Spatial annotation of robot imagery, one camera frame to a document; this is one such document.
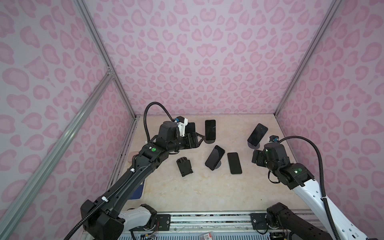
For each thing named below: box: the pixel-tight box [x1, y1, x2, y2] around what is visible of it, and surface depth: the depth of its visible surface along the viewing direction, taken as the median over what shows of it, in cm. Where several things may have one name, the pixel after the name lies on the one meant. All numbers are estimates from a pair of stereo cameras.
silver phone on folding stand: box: [185, 122, 196, 135], surface depth 100 cm
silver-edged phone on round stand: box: [205, 119, 216, 141], surface depth 99 cm
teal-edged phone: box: [205, 145, 225, 171], surface depth 92 cm
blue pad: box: [129, 184, 144, 200], surface depth 82 cm
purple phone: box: [227, 152, 243, 174], surface depth 95 cm
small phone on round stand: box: [247, 123, 269, 147], surface depth 97 cm
